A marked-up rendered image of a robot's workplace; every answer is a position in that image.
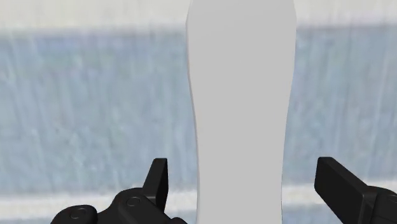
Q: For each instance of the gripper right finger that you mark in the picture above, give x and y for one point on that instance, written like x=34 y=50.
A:
x=347 y=189

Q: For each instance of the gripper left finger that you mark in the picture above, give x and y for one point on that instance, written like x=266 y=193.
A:
x=145 y=208

